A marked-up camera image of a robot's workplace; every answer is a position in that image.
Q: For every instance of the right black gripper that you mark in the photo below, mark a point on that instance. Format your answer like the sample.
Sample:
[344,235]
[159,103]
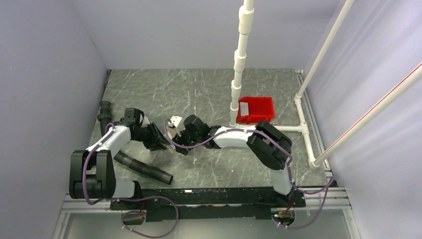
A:
[181,140]

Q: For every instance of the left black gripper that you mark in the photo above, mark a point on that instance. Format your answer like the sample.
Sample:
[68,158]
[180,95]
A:
[157,138]

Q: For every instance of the white credit card stack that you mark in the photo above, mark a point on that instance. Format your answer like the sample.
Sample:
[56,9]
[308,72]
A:
[243,109]

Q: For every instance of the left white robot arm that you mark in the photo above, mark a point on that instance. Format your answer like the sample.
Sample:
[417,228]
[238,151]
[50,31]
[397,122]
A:
[92,175]

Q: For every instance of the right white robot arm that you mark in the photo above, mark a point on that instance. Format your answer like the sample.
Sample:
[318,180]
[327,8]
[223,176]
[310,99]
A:
[268,144]

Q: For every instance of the red plastic bin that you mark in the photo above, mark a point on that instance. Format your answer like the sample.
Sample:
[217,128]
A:
[260,109]

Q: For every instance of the white diagonal pole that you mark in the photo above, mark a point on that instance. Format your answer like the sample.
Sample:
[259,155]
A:
[333,30]

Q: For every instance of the white pole with red stripe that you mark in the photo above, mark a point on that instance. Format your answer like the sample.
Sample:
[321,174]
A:
[402,86]

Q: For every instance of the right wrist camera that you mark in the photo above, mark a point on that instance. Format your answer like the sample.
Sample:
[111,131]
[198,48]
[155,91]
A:
[175,126]

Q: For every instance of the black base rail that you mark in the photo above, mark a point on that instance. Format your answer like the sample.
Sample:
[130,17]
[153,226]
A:
[211,203]

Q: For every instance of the white PVC pipe frame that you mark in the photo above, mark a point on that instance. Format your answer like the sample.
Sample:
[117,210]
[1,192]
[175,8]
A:
[273,48]

